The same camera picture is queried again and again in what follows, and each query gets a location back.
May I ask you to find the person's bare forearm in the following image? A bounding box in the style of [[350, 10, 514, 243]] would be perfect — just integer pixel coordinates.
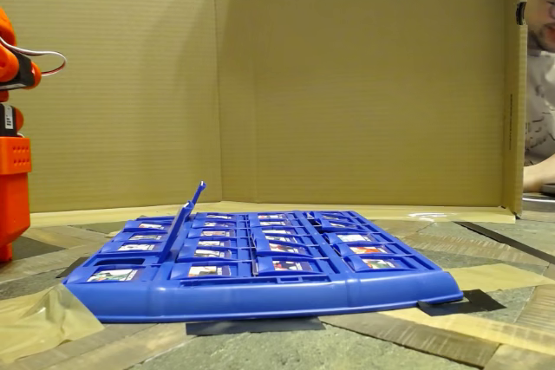
[[522, 155, 555, 192]]

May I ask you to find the black tape piece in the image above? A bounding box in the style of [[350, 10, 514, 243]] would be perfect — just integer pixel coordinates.
[[417, 288, 507, 317]]

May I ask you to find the long black tape strip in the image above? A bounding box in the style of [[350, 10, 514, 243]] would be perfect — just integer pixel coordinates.
[[454, 220, 555, 268]]

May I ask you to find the blue game board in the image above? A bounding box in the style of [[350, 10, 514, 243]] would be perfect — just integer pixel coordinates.
[[62, 209, 465, 324]]

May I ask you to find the white servo cable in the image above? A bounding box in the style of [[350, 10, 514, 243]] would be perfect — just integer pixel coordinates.
[[0, 36, 69, 81]]

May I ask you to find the brown cardboard box wall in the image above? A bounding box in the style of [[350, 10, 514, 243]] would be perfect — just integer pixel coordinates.
[[0, 0, 529, 219]]

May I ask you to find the blue upright flip tile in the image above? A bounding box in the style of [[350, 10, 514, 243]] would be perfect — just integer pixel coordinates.
[[190, 180, 208, 215], [156, 199, 195, 264]]

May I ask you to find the crumpled translucent yellow tape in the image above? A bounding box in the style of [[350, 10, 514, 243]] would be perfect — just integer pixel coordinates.
[[0, 282, 106, 365]]

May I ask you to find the round metal lid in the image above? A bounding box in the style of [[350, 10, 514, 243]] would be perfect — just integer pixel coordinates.
[[522, 183, 555, 215]]

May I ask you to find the person in white T-shirt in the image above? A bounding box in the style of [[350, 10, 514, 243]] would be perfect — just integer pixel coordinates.
[[524, 0, 555, 167]]

